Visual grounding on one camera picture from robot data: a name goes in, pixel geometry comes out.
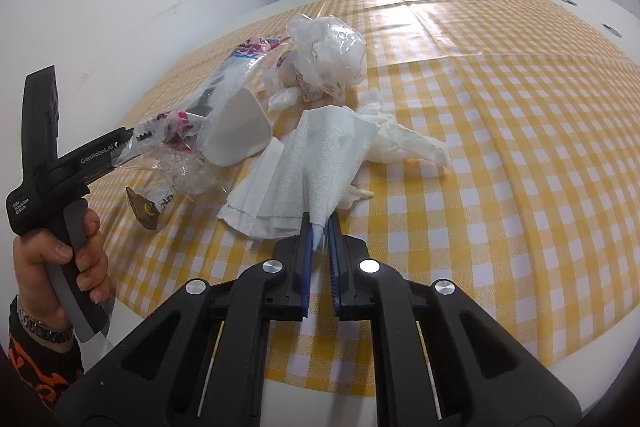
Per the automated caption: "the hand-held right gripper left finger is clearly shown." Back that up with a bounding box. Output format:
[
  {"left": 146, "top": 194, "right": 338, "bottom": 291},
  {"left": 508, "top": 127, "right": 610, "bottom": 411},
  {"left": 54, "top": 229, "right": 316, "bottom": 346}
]
[{"left": 54, "top": 213, "right": 314, "bottom": 427}]

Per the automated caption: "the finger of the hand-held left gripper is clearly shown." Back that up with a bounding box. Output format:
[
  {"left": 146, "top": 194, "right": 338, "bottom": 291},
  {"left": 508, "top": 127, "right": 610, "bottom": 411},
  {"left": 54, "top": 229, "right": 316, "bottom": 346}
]
[{"left": 115, "top": 128, "right": 154, "bottom": 158}]

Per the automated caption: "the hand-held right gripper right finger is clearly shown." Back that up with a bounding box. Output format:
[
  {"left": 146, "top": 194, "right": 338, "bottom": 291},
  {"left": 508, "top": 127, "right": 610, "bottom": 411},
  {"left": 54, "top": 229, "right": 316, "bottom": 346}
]
[{"left": 327, "top": 212, "right": 583, "bottom": 427}]

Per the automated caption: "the clear printed plastic wrapper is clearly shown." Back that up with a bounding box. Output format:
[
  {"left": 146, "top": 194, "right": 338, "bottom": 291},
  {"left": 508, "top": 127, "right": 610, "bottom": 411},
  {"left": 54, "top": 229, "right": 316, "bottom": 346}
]
[{"left": 111, "top": 34, "right": 293, "bottom": 202}]

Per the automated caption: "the white embossed paper napkin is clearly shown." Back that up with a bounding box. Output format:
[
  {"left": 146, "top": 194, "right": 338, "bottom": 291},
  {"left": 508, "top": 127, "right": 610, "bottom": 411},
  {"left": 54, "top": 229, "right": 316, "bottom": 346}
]
[{"left": 255, "top": 105, "right": 378, "bottom": 253}]

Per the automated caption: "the clear plastic bag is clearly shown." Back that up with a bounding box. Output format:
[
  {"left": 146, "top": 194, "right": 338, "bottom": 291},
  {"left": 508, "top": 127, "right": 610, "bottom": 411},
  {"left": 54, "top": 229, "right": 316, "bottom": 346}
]
[{"left": 266, "top": 13, "right": 369, "bottom": 114}]

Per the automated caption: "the person's left forearm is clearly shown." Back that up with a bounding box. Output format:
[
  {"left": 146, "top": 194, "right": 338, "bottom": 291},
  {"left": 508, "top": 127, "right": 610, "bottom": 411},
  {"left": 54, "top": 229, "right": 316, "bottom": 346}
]
[{"left": 7, "top": 294, "right": 85, "bottom": 413}]

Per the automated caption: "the person's left hand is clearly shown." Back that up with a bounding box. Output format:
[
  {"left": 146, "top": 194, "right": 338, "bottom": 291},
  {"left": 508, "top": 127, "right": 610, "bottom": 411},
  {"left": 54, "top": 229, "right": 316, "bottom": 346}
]
[{"left": 12, "top": 208, "right": 111, "bottom": 330}]

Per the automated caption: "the brown foil wrapper scrap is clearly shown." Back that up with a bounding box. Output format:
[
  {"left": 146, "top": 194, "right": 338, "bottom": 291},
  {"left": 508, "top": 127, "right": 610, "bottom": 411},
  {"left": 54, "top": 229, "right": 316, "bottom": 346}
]
[{"left": 125, "top": 186, "right": 176, "bottom": 232}]

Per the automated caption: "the folded white tissue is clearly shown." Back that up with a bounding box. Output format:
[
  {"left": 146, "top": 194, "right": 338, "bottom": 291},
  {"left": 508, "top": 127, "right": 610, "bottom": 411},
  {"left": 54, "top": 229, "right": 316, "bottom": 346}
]
[{"left": 216, "top": 139, "right": 301, "bottom": 242}]

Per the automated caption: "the white paper cup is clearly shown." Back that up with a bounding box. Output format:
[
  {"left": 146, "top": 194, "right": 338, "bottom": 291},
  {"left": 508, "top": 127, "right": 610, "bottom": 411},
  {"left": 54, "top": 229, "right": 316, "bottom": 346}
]
[{"left": 197, "top": 87, "right": 274, "bottom": 168}]

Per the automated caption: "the white crumpled tissue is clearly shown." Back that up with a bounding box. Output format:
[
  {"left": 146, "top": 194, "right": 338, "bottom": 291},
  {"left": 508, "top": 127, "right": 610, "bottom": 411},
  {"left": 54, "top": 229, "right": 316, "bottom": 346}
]
[{"left": 345, "top": 89, "right": 454, "bottom": 210}]

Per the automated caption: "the metal watch band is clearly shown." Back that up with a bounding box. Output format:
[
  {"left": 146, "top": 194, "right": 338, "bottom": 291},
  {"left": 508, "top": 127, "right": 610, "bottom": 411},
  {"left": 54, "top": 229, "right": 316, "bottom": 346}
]
[{"left": 16, "top": 296, "right": 76, "bottom": 344}]

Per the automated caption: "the yellow checked tablecloth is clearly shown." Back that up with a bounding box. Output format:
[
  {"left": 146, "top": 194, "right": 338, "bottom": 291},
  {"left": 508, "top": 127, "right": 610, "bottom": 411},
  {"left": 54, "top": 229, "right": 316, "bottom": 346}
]
[{"left": 97, "top": 0, "right": 640, "bottom": 400}]

